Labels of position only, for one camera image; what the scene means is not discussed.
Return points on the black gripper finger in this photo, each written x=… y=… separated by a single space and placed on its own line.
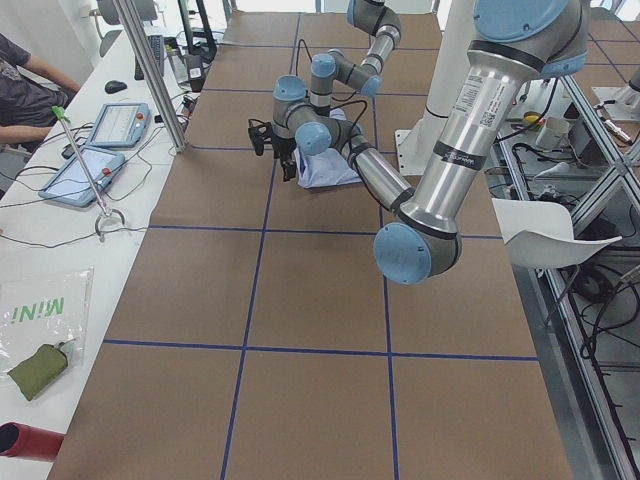
x=289 y=168

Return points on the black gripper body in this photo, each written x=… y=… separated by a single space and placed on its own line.
x=284 y=149

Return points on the light blue striped shirt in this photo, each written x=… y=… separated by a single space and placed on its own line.
x=327 y=169

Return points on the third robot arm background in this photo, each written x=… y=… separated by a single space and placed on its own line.
x=621 y=103

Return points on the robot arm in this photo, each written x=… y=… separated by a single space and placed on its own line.
x=496 y=47
x=383 y=25

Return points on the teach pendant tablet far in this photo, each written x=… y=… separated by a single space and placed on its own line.
x=119 y=125

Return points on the black computer mouse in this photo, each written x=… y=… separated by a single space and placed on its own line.
x=114 y=86

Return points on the reacher grabber stick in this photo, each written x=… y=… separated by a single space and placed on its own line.
x=106 y=212

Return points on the seated person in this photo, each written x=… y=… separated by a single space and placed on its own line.
x=30 y=88

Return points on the white curved plastic panel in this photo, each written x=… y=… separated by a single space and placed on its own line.
x=540 y=235

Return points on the clear plastic bag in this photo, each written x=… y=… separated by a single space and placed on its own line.
x=44 y=309

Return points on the green folded cloth pouch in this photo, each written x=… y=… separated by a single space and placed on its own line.
x=37 y=372

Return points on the red cylinder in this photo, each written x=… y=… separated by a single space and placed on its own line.
x=30 y=443

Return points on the white central pedestal column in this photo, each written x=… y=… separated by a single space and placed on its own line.
x=440 y=100

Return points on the aluminium frame post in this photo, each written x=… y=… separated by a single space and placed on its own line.
x=132 y=23

